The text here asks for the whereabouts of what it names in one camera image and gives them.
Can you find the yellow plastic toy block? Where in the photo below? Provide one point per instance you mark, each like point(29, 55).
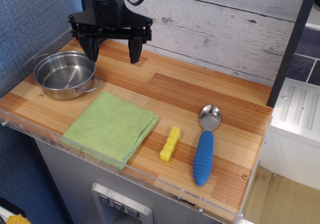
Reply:
point(170, 144)

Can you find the silver metal pan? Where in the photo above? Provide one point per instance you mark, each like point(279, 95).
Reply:
point(65, 75)

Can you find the blue handled metal spoon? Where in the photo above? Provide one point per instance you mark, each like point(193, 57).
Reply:
point(209, 119)

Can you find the dark vertical post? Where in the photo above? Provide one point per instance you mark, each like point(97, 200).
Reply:
point(297, 31)

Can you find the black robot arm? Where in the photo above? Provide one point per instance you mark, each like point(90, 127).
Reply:
point(110, 19)

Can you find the yellow object bottom left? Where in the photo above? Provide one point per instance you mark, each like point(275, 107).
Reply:
point(17, 219)

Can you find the white ridged cabinet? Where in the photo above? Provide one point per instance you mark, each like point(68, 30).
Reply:
point(291, 146)

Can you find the silver button control panel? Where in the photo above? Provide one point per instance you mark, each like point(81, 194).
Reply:
point(114, 207)

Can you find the clear acrylic table guard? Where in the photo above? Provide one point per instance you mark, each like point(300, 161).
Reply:
point(74, 172)

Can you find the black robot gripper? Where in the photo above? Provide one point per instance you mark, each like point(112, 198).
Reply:
point(110, 19)

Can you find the green folded cloth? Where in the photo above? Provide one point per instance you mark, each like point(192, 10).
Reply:
point(110, 129)

